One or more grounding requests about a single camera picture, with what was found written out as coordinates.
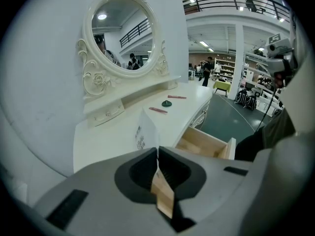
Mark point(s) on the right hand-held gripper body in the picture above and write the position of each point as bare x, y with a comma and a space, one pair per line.
280, 55

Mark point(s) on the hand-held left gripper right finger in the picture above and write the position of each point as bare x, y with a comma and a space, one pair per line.
216, 181

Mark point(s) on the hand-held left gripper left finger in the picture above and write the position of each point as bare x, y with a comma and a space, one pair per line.
98, 193

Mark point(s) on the large wooden drawer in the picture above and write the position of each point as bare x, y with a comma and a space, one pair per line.
201, 141

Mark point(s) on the white paper packet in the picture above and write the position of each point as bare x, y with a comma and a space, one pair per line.
147, 131

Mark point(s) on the pink pencil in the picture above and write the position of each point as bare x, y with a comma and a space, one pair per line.
177, 97
158, 110

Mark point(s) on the dark green round compact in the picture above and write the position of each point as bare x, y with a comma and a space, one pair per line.
166, 103

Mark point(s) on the white ornate dressing table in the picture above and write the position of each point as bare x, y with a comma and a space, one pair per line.
110, 136

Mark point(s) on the white carved closed drawer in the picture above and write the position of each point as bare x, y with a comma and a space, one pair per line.
200, 117

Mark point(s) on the small white drawer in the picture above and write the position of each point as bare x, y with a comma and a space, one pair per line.
173, 84
107, 113

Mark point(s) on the person's right hand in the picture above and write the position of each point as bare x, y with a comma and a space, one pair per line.
281, 79

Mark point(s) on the person's white shirt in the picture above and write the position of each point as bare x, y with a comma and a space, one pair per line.
305, 82

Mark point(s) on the white shelving unit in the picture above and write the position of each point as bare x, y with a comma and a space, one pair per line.
225, 69

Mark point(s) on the black white striped cushion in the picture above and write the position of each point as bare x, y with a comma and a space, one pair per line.
246, 101

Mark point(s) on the person's black trousers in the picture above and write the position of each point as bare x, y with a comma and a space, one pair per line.
258, 141

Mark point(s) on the black balcony railing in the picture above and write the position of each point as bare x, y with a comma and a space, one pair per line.
233, 4

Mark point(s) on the oval mirror, white frame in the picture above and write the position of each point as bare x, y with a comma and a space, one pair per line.
123, 33

